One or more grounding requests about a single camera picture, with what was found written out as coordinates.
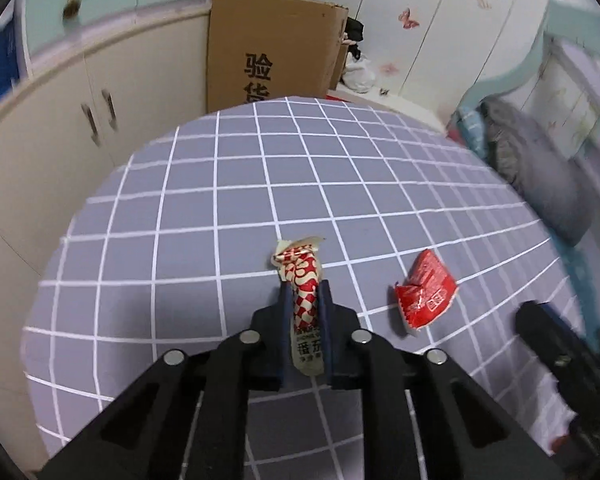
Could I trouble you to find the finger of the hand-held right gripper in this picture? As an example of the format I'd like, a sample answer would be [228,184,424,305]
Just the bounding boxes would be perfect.
[515,300,599,377]

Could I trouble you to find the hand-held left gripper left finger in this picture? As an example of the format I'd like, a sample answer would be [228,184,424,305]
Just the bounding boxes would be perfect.
[35,280,296,480]

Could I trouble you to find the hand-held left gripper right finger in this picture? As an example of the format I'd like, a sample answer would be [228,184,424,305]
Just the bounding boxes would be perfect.
[316,280,566,480]

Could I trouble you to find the red white patterned wrapper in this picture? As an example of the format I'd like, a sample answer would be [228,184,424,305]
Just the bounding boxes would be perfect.
[271,235,327,379]

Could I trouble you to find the red snack wrapper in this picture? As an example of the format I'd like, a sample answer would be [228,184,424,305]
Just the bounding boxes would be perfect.
[394,249,459,339]

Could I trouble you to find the purple grid tablecloth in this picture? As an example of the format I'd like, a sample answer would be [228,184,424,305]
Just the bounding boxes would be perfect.
[22,96,588,480]

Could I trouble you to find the grey pillow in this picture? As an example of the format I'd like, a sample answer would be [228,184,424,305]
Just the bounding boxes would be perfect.
[480,97,597,247]

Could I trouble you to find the small white plastic bag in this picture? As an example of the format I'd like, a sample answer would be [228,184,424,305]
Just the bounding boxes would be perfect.
[342,55,377,94]

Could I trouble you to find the light teal bed headboard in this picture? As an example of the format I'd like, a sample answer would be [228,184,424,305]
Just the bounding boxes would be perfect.
[455,0,600,161]

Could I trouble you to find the brown cardboard box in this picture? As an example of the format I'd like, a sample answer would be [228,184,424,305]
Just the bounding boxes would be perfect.
[205,0,351,114]

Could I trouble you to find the white low cabinet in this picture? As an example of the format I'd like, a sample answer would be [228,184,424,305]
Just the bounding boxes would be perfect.
[0,7,217,273]

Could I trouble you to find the dark clothes pile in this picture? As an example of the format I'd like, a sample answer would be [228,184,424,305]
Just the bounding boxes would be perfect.
[342,17,367,62]

